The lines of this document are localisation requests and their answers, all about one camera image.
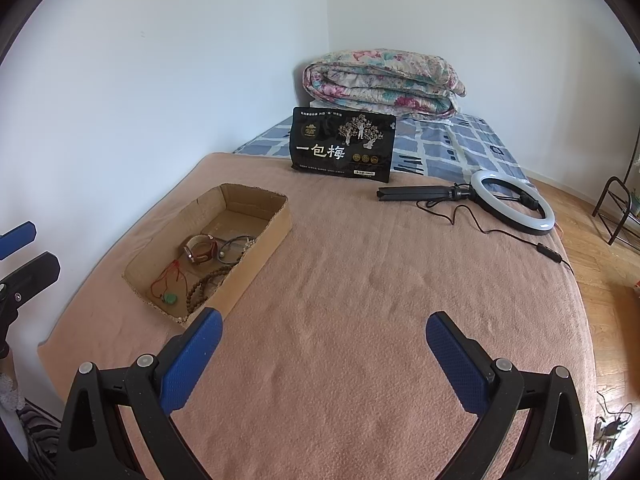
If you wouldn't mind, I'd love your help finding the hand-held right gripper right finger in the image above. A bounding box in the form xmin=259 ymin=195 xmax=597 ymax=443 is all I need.
xmin=425 ymin=311 xmax=590 ymax=480

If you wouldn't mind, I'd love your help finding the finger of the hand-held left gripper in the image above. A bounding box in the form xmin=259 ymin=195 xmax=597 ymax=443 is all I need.
xmin=0 ymin=222 xmax=37 ymax=261
xmin=0 ymin=252 xmax=61 ymax=321

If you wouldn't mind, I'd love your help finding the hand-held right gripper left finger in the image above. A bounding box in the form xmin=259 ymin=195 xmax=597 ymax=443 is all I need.
xmin=56 ymin=307 xmax=224 ymax=480

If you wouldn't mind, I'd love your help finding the red cord jade pendant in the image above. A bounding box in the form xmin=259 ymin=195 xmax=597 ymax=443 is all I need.
xmin=151 ymin=259 xmax=187 ymax=307

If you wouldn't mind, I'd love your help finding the dark wooden bead bracelet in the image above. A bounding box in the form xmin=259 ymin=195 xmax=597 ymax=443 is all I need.
xmin=186 ymin=266 xmax=233 ymax=318

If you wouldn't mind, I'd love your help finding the red strap wristwatch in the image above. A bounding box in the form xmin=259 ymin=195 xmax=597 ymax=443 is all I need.
xmin=181 ymin=234 xmax=219 ymax=265

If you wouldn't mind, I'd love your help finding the grey metal bangle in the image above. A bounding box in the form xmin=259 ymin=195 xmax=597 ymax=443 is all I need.
xmin=217 ymin=234 xmax=258 ymax=266

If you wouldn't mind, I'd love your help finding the cardboard box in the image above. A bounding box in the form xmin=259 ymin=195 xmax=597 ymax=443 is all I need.
xmin=122 ymin=183 xmax=293 ymax=324

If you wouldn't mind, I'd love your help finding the pink blanket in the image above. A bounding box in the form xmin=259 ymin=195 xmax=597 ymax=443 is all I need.
xmin=37 ymin=152 xmax=601 ymax=480

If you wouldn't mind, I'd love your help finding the black folded tripod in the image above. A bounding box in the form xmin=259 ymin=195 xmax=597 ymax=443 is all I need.
xmin=377 ymin=183 xmax=473 ymax=205

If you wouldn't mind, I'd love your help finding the blue plaid bed sheet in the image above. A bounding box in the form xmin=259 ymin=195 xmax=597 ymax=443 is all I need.
xmin=232 ymin=112 xmax=531 ymax=183

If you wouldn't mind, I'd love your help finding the dark metal rack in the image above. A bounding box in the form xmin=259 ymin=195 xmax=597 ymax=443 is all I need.
xmin=592 ymin=176 xmax=640 ymax=246

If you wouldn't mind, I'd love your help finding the black snack bag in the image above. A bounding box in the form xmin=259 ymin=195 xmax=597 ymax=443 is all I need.
xmin=289 ymin=106 xmax=397 ymax=183

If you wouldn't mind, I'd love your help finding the folded floral quilt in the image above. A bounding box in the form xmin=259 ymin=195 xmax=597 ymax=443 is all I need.
xmin=303 ymin=48 xmax=468 ymax=120

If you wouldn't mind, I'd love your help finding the black cable with inline switch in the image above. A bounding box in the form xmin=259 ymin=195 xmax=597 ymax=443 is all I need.
xmin=416 ymin=199 xmax=573 ymax=273

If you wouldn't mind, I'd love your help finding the white ring light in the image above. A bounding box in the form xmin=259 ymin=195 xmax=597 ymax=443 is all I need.
xmin=470 ymin=169 xmax=556 ymax=236

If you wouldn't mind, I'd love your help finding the tangle of cables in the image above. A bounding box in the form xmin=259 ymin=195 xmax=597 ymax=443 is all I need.
xmin=595 ymin=385 xmax=633 ymax=461

